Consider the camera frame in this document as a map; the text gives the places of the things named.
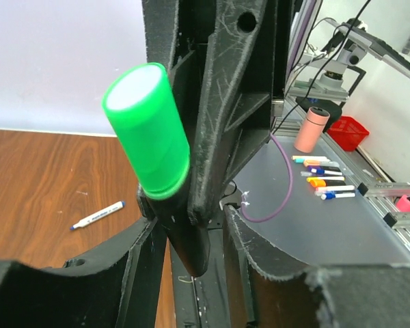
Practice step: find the blue pen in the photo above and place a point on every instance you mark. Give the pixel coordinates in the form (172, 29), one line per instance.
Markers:
(98, 215)

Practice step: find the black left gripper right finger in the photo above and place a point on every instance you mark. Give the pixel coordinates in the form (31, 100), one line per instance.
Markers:
(269, 288)

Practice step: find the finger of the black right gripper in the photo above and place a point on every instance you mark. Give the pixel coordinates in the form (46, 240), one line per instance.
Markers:
(176, 35)
(235, 101)

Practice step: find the row of spare markers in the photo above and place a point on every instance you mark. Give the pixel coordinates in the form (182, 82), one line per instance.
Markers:
(326, 177)

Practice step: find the pink cylindrical bottle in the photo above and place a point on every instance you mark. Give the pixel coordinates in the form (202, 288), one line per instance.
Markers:
(311, 129)

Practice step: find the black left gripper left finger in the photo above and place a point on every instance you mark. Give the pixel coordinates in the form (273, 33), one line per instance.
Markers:
(112, 285)

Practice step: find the green highlighter cap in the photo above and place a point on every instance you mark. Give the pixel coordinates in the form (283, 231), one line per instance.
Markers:
(141, 109)

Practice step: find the black green highlighter pen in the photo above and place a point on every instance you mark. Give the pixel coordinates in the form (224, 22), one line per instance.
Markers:
(190, 240)

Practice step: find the red plastic basket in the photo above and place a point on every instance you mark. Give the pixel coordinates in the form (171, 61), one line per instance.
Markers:
(348, 133)

